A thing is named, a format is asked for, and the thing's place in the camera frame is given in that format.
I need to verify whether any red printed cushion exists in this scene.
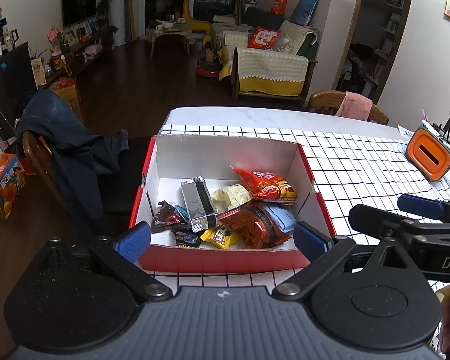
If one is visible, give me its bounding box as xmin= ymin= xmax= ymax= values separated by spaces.
xmin=247 ymin=26 xmax=282 ymax=50

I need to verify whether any pink towel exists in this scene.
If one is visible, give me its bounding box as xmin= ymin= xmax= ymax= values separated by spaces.
xmin=337 ymin=91 xmax=374 ymax=121

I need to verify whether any silver grey cushion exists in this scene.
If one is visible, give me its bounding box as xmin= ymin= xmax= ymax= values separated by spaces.
xmin=274 ymin=30 xmax=295 ymax=54

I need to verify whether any red snack packet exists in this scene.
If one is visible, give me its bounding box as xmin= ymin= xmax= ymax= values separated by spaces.
xmin=230 ymin=166 xmax=298 ymax=205

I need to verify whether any black television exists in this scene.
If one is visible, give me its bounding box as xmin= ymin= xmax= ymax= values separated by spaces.
xmin=62 ymin=0 xmax=97 ymax=28

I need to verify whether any red cardboard box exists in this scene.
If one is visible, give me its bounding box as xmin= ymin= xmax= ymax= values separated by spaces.
xmin=129 ymin=133 xmax=337 ymax=274

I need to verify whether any white standing air conditioner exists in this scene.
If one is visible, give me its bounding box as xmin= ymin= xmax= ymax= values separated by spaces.
xmin=109 ymin=0 xmax=127 ymax=46

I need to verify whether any sofa with cream cover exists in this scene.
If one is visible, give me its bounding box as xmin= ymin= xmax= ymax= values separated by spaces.
xmin=210 ymin=7 xmax=319 ymax=103

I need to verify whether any pale yellow snack packet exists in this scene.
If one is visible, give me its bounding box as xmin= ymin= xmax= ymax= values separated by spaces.
xmin=211 ymin=184 xmax=254 ymax=215

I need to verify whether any copper foil snack packet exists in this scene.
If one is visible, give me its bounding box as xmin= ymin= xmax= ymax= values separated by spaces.
xmin=217 ymin=200 xmax=294 ymax=250

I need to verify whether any black sideboard cabinet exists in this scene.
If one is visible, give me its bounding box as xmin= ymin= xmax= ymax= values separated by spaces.
xmin=0 ymin=41 xmax=39 ymax=129

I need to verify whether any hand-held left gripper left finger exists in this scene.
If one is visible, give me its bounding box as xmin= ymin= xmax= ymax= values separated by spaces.
xmin=41 ymin=221 xmax=173 ymax=303

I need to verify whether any silver black snack packet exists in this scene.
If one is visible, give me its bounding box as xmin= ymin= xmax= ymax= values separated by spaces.
xmin=180 ymin=175 xmax=218 ymax=234

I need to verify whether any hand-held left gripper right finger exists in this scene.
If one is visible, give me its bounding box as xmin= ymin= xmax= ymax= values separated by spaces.
xmin=272 ymin=221 xmax=422 ymax=303

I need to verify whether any orange printed carton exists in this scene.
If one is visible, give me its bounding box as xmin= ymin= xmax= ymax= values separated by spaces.
xmin=0 ymin=154 xmax=27 ymax=219

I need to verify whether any yellow giraffe toy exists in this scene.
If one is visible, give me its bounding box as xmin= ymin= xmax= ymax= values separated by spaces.
xmin=178 ymin=0 xmax=213 ymax=33

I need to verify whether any dark blue jacket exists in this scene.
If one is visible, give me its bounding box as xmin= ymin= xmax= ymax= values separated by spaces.
xmin=17 ymin=90 xmax=130 ymax=234

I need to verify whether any light blue snack packet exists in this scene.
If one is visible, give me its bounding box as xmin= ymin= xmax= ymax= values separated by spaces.
xmin=264 ymin=204 xmax=297 ymax=234

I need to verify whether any orange gift carton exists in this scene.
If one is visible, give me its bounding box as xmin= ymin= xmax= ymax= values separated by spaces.
xmin=50 ymin=77 xmax=78 ymax=100

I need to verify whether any orange green desk organizer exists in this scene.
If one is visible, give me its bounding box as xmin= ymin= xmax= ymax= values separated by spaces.
xmin=405 ymin=124 xmax=450 ymax=182

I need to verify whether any red ride-on toy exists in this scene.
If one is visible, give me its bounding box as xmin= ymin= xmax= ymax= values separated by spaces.
xmin=196 ymin=58 xmax=222 ymax=79

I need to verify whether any wooden dining chair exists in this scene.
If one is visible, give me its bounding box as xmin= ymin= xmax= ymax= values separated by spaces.
xmin=307 ymin=90 xmax=390 ymax=125

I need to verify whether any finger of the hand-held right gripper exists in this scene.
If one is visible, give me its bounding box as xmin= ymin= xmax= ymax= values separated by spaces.
xmin=347 ymin=203 xmax=430 ymax=241
xmin=397 ymin=193 xmax=450 ymax=221

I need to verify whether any dark television cabinet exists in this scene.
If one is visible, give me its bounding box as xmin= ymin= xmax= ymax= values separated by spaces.
xmin=37 ymin=26 xmax=117 ymax=84

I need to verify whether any blue cushion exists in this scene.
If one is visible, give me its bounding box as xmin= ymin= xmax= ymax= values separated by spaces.
xmin=289 ymin=0 xmax=319 ymax=27

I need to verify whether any dark brown snack packet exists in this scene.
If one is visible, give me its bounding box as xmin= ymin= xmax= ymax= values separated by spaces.
xmin=151 ymin=200 xmax=187 ymax=234

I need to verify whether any green potted plant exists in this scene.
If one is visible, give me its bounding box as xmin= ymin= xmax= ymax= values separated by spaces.
xmin=96 ymin=0 xmax=119 ymax=33

